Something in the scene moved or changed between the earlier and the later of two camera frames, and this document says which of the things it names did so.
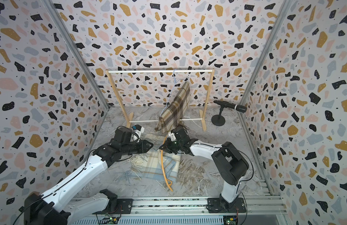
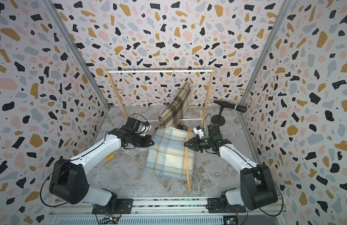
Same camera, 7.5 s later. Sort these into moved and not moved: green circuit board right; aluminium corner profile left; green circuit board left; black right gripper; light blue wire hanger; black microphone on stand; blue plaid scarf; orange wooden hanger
Moved: orange wooden hanger; black right gripper; blue plaid scarf
Not moved: green circuit board left; black microphone on stand; aluminium corner profile left; light blue wire hanger; green circuit board right
